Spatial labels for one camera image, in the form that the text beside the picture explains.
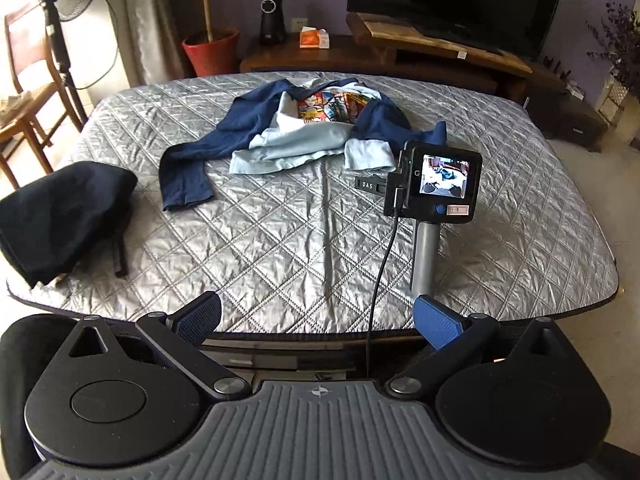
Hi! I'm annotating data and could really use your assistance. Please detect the dried purple flower plant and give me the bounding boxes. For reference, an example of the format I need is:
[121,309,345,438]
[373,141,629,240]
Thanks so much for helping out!
[587,2,640,99]

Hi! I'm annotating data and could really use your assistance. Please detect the dark navy folded garment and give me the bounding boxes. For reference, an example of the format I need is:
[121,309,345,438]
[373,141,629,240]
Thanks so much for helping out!
[1,160,138,287]

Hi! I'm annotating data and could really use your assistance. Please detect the black cable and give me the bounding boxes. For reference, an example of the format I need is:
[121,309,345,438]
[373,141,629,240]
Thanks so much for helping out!
[364,186,403,380]

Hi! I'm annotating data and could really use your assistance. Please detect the blue raglan graphic shirt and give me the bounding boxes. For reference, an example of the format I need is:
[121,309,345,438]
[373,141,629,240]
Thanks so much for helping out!
[158,78,447,211]

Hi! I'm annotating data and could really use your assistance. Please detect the silver quilted table cover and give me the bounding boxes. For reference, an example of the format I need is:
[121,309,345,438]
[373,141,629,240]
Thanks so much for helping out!
[1,73,618,337]

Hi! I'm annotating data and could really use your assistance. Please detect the beige curtain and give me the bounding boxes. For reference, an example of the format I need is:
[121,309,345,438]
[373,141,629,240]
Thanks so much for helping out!
[107,0,186,87]

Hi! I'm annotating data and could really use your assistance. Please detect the wooden chair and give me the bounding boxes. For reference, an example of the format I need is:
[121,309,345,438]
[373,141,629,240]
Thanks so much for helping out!
[1,1,85,174]

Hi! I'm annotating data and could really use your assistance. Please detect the wooden TV cabinet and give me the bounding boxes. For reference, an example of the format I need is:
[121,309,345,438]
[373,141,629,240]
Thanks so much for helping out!
[241,12,608,152]

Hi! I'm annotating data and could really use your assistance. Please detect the white wall socket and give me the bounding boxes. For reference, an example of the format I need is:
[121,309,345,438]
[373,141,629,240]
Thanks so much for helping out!
[291,18,308,32]

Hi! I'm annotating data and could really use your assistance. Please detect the orange white tissue box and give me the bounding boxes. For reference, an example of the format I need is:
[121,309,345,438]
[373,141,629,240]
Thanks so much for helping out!
[298,26,330,50]

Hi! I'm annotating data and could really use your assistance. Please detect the black cylindrical speaker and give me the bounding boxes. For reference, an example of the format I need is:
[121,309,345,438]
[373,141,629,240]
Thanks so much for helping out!
[259,0,288,46]

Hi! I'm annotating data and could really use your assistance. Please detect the red plant pot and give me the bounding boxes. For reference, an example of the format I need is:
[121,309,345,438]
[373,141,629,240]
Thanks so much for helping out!
[182,27,240,77]

